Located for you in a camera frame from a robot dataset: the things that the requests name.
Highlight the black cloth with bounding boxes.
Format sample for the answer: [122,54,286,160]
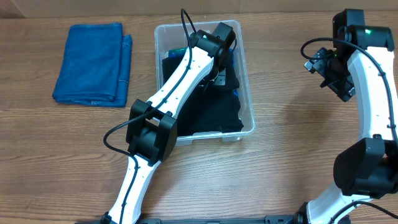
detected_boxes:
[161,48,241,103]
[177,90,244,137]

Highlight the shiny blue sequin cloth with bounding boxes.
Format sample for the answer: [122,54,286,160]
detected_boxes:
[167,47,241,98]

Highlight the clear plastic storage bin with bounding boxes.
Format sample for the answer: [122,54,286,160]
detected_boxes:
[154,20,256,146]

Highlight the blue denim jeans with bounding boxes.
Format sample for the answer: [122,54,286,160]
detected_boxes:
[52,22,132,108]

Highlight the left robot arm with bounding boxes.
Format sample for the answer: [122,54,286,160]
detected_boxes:
[100,22,236,223]

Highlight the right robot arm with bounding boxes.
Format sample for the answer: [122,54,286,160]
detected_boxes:
[291,9,397,223]

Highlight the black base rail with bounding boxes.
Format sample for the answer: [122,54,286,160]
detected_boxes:
[74,213,299,224]

